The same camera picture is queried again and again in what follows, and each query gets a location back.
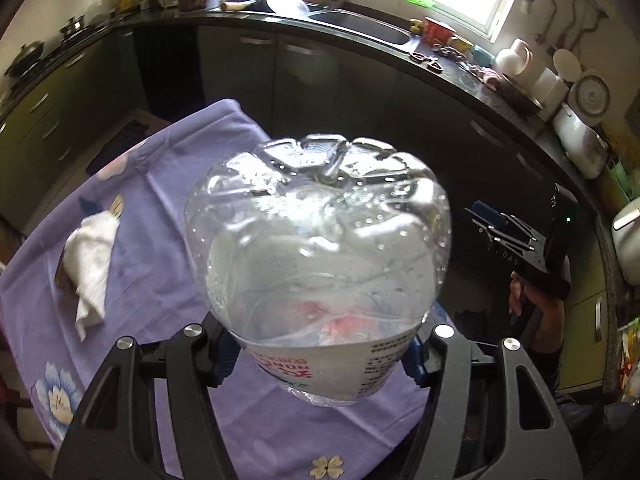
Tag green kitchen cabinets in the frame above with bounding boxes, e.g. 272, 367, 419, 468
0, 22, 640, 393

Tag dark small tray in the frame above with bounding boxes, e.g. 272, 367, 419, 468
55, 247, 69, 294

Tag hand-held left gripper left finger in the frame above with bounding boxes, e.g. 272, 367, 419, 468
52, 322, 241, 480

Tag black wok with lid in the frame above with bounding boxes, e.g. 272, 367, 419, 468
5, 42, 47, 79

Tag metal scissors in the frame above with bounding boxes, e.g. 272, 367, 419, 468
410, 49, 447, 69

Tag purple floral tablecloth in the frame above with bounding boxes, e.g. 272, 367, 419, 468
0, 97, 466, 480

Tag person's right hand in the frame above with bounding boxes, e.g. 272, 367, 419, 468
507, 271, 567, 356

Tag dark floor mat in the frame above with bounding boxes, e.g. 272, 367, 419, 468
85, 121, 152, 177

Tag steel kitchen sink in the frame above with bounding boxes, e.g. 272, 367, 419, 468
307, 7, 422, 49

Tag white rice cooker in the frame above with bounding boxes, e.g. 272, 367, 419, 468
552, 104, 609, 179

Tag white round lid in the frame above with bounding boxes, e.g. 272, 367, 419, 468
552, 48, 584, 79

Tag white tissue paper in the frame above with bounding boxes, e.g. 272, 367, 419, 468
59, 210, 121, 343

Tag white bowl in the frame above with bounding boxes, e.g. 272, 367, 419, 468
265, 0, 311, 17

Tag white square container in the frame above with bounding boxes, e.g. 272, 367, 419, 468
531, 66, 569, 107

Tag person's right forearm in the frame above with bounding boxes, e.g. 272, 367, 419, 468
525, 345, 628, 443

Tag round white fan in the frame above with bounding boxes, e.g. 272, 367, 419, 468
570, 70, 614, 127

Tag white kettle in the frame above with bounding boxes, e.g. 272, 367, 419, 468
495, 37, 534, 79

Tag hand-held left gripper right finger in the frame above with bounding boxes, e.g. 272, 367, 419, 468
402, 322, 586, 480

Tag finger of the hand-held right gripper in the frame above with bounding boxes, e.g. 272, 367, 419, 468
471, 201, 538, 242
462, 207, 533, 255

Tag gas stove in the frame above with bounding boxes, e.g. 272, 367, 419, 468
0, 27, 108, 107

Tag red tin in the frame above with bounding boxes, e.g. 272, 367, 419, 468
424, 16, 457, 44

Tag steel cooking pot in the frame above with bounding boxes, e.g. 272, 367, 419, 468
60, 17, 87, 44

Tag clear plastic water bottle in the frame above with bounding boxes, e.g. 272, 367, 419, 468
182, 134, 453, 407

